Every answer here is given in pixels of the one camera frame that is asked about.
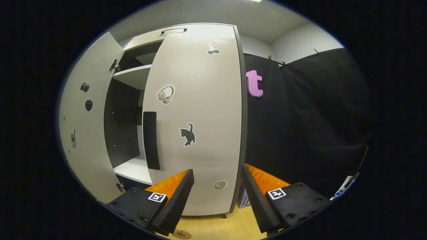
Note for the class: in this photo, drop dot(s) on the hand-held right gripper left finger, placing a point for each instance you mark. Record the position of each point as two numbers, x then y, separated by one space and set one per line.
175 206

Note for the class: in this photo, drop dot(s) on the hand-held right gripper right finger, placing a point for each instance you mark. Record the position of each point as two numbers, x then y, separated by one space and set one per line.
258 206

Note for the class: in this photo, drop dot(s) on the dark blue book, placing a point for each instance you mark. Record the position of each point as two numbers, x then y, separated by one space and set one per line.
245 201

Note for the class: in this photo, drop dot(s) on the round wooden coaster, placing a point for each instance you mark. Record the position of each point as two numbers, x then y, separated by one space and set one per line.
181 234

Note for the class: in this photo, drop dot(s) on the black backdrop cloth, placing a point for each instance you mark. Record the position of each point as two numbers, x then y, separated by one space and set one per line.
267 133
327 116

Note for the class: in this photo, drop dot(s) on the white side table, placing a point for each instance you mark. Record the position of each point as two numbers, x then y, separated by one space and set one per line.
343 188

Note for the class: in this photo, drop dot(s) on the white cabinet door with phone sticker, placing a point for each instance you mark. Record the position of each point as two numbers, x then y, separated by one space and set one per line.
93 140

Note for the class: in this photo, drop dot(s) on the white cabinet drawer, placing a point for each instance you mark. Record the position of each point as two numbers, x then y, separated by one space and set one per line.
143 39

